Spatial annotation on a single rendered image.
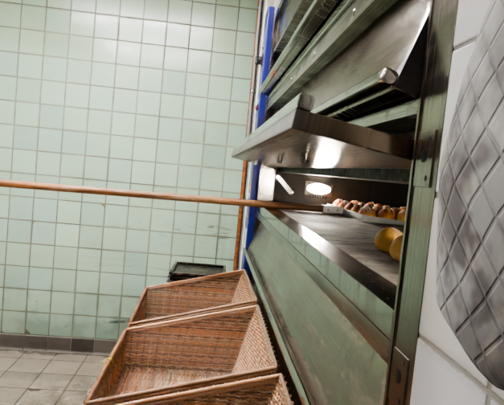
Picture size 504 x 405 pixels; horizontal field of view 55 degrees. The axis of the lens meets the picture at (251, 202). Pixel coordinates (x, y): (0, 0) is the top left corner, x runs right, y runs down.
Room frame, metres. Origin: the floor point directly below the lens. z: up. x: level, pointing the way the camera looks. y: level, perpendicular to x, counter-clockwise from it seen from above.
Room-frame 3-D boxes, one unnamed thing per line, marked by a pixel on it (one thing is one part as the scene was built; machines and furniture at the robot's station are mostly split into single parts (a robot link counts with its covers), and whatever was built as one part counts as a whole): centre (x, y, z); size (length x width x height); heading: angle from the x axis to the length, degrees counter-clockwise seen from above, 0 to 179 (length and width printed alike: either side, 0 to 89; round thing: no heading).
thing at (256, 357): (1.43, 0.15, 0.72); 0.56 x 0.49 x 0.28; 5
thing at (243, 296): (2.04, 0.20, 0.72); 0.56 x 0.49 x 0.28; 6
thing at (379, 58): (1.48, -0.11, 1.54); 1.79 x 0.11 x 0.19; 5
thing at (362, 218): (2.12, -0.58, 1.20); 0.55 x 0.36 x 0.03; 6
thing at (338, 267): (1.49, -0.14, 1.16); 1.80 x 0.06 x 0.04; 5
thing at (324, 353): (1.48, -0.11, 1.02); 1.79 x 0.11 x 0.19; 5
